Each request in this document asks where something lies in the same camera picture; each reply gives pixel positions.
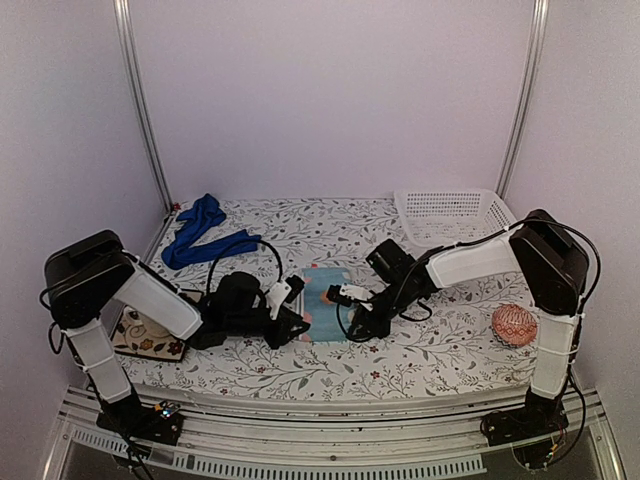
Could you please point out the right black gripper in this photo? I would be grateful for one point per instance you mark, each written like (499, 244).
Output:
(373, 327)

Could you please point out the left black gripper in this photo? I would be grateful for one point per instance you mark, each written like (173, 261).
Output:
(286, 321)

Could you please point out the light blue orange dotted towel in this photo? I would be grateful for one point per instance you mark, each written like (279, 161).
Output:
(318, 311)

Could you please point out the dark blue towel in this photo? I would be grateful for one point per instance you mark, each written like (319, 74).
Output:
(196, 221)

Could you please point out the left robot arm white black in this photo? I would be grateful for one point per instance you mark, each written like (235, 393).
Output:
(84, 277)

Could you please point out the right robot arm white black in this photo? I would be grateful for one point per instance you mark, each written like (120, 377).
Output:
(560, 265)

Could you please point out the white plastic perforated basket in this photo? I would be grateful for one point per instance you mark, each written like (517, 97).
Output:
(432, 218)

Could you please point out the floral patterned tablecloth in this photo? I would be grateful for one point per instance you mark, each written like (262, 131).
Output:
(446, 347)

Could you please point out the cream ribbed mug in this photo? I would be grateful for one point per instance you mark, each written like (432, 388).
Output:
(137, 319)

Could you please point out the red white patterned bowl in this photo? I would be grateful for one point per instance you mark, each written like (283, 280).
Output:
(513, 325)

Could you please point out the floral square coaster tile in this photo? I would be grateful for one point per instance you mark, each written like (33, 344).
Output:
(150, 342)

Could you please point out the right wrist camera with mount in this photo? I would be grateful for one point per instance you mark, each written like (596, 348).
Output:
(348, 294)

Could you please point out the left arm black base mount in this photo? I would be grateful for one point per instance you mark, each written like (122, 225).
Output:
(161, 423)

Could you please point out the front aluminium rail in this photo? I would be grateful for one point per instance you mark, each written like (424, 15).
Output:
(426, 438)

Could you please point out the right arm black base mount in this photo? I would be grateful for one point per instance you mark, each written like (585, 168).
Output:
(537, 417)

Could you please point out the right aluminium frame post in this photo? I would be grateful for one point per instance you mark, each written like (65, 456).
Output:
(533, 57)

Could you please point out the aluminium frame post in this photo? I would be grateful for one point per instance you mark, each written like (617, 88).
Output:
(533, 57)
(126, 37)

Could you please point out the left aluminium frame post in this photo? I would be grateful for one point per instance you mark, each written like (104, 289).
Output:
(126, 37)

